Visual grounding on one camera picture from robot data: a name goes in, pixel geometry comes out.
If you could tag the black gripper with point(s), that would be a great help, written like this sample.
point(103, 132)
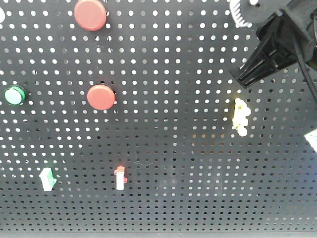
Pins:
point(287, 29)

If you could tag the black perforated pegboard panel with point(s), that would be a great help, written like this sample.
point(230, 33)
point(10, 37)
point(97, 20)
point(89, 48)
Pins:
point(189, 172)

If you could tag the lower red mushroom button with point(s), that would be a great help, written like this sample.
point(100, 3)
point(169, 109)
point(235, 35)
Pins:
point(101, 97)

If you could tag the red mushroom button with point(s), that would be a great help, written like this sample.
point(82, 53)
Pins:
point(101, 97)
point(90, 14)

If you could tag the upper red mushroom button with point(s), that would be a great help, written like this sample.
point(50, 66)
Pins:
point(90, 14)

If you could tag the green round push button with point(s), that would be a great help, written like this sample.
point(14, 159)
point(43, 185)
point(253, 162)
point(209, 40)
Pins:
point(15, 95)

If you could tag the yellow toggle handle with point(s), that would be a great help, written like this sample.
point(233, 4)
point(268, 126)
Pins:
point(240, 120)

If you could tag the white red toggle switch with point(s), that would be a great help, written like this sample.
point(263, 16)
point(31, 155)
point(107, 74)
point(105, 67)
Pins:
point(121, 180)

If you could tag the white green toggle switch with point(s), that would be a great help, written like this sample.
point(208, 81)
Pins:
point(47, 179)

